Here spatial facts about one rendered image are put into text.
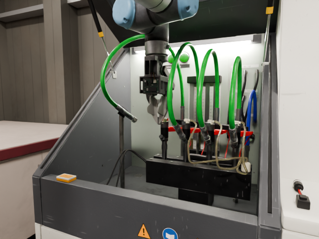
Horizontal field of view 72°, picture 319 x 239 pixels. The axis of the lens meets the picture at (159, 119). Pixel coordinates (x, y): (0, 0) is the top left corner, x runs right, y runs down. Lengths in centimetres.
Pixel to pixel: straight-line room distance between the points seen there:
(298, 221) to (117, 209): 40
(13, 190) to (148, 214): 151
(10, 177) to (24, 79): 246
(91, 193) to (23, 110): 365
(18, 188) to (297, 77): 186
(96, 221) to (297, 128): 61
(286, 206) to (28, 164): 179
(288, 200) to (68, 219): 59
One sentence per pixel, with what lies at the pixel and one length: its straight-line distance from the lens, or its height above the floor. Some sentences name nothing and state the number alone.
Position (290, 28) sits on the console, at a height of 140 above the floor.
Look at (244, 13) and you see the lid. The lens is 97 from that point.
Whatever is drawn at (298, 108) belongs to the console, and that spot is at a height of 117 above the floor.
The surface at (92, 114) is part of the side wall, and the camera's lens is 93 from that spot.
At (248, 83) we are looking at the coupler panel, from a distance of 99.
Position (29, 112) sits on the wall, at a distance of 412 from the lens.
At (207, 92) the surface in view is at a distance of 98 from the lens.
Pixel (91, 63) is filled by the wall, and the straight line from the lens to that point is 320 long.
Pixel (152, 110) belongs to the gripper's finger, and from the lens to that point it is 72.
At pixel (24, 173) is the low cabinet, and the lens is 200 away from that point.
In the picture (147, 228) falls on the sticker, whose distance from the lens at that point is 60.
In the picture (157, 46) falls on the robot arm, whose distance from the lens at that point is 69.
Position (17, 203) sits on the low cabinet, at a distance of 203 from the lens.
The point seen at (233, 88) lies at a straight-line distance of 57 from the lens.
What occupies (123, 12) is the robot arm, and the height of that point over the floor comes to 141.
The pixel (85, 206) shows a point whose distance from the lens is 69.
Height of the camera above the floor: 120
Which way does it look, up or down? 6 degrees down
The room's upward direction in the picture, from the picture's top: straight up
